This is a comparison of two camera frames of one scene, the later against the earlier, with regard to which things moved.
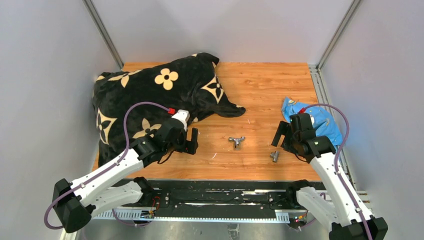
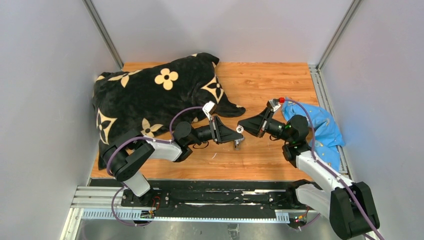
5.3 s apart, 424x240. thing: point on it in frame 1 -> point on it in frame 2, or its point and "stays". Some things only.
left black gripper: [191, 146] -> [220, 133]
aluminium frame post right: [337, 34] stays
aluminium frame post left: [106, 33] stays
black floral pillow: [187, 82] stays
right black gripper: [283, 130] -> [254, 126]
